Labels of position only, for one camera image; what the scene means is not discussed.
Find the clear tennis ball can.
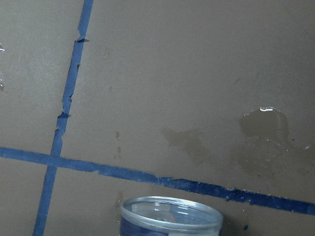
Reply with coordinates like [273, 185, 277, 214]
[119, 196, 223, 236]

